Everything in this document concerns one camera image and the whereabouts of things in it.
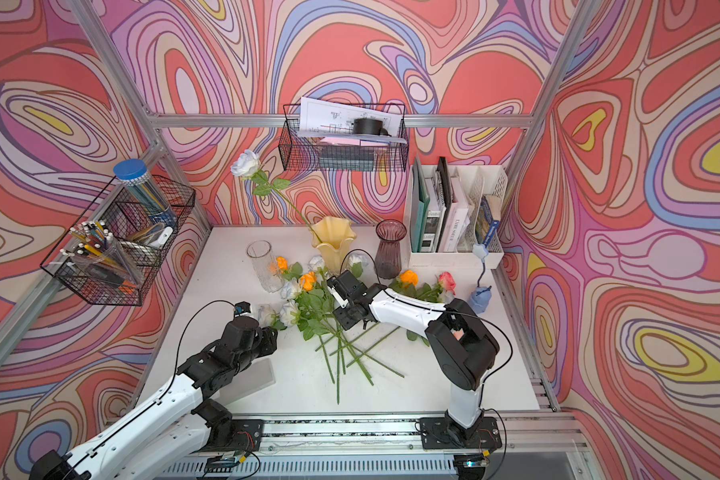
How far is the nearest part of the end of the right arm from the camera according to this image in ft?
2.15

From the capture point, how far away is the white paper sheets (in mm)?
841

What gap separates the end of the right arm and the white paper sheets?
0.40 meters
